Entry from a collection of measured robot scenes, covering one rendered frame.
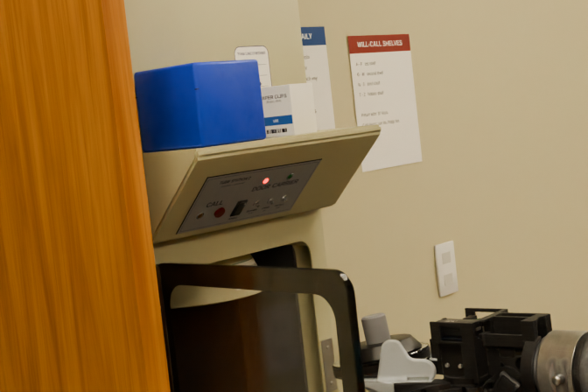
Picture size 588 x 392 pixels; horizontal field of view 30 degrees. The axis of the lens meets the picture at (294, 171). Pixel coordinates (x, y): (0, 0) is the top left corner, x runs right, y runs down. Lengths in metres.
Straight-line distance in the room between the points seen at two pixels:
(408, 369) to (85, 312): 0.34
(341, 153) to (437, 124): 1.11
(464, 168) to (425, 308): 0.35
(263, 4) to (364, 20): 0.88
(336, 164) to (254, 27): 0.20
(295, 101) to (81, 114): 0.28
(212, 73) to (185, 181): 0.12
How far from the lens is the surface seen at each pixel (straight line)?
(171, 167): 1.17
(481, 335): 1.14
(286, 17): 1.43
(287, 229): 1.40
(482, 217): 2.58
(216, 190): 1.21
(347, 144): 1.34
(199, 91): 1.16
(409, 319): 2.34
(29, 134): 1.22
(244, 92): 1.21
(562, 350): 1.09
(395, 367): 1.18
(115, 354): 1.16
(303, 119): 1.31
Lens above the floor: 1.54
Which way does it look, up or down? 3 degrees down
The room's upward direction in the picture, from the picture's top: 6 degrees counter-clockwise
